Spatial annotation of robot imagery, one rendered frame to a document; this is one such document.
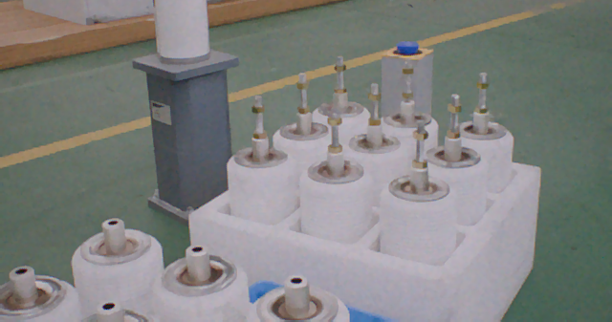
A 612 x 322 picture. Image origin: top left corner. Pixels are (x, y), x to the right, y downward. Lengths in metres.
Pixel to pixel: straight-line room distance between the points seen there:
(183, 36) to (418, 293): 0.68
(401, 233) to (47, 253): 0.71
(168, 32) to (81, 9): 1.61
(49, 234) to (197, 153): 0.32
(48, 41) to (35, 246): 1.46
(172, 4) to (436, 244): 0.67
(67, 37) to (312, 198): 1.98
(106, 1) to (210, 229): 2.02
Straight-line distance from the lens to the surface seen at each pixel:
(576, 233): 1.45
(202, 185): 1.44
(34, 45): 2.81
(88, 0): 2.97
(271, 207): 1.04
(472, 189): 1.04
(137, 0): 3.07
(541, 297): 1.24
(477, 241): 0.99
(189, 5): 1.37
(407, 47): 1.34
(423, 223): 0.92
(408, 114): 1.19
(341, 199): 0.97
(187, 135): 1.40
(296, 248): 0.99
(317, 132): 1.14
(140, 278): 0.83
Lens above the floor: 0.64
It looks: 21 degrees down
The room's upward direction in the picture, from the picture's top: 2 degrees counter-clockwise
